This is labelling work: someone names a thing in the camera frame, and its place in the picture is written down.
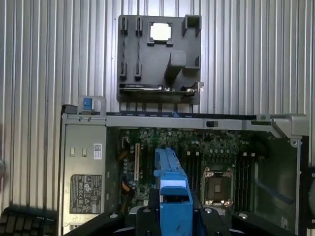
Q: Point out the blue case latch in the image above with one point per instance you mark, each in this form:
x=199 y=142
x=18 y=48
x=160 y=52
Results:
x=87 y=103

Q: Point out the black keyboard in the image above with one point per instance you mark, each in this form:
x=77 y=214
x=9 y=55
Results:
x=22 y=221

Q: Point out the black RAM slot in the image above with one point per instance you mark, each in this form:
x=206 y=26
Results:
x=246 y=172
x=193 y=169

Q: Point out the grey power supply unit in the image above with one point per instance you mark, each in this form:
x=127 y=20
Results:
x=85 y=140

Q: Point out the dark grey parts rack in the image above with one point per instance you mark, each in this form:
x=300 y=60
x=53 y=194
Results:
x=152 y=64

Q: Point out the open grey PC case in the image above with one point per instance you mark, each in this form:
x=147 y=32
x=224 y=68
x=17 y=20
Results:
x=172 y=121

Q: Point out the green motherboard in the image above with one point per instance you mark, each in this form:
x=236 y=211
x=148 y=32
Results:
x=221 y=147

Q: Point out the RAM memory stick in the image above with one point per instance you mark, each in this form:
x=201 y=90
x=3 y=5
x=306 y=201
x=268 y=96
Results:
x=147 y=88

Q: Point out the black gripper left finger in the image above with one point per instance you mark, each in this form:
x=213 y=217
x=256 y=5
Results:
x=147 y=221

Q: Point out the CPU socket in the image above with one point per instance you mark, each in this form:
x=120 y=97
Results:
x=217 y=186

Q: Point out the beige expansion slot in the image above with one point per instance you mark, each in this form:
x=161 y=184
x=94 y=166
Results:
x=136 y=162

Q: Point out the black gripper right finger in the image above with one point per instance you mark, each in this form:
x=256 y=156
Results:
x=211 y=221

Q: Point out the black and grey round object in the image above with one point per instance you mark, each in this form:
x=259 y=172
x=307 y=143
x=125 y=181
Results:
x=312 y=194

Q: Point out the silver CPU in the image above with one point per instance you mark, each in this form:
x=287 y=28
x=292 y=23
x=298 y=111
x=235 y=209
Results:
x=161 y=30

